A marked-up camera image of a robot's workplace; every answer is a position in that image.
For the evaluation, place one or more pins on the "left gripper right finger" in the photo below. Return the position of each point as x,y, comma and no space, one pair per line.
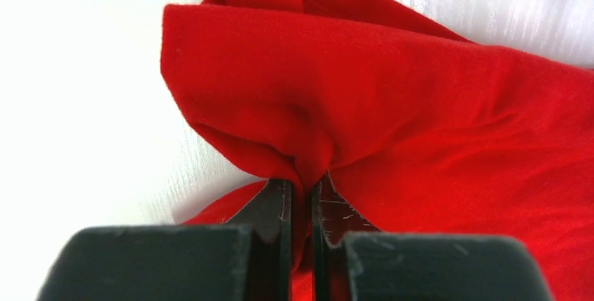
354,260

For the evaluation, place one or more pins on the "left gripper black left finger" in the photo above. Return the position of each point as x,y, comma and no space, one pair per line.
246,258

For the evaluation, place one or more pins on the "red t-shirt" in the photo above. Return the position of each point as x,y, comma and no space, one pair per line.
420,129

